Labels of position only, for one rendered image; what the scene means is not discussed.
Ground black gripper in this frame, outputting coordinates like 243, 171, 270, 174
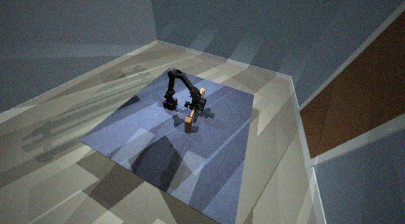
184, 101, 204, 112

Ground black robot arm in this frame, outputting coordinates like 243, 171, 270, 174
164, 68, 206, 106

